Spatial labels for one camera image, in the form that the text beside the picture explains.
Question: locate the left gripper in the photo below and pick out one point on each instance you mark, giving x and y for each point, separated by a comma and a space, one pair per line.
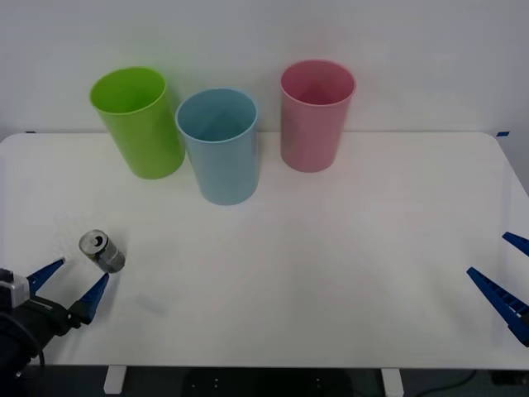
45, 318

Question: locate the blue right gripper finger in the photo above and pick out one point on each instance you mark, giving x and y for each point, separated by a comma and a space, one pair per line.
506, 304
518, 242

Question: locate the silver drink can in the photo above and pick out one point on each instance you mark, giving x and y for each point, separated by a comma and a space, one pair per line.
105, 253

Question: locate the white table leg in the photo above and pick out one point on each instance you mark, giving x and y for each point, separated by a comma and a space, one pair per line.
114, 379
392, 381

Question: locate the green plastic bin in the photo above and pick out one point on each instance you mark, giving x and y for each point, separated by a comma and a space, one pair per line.
140, 140

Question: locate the pale blue plastic bin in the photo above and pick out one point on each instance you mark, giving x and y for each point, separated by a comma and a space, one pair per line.
225, 169

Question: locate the pink plastic bin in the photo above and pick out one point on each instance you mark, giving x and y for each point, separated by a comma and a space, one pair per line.
308, 136

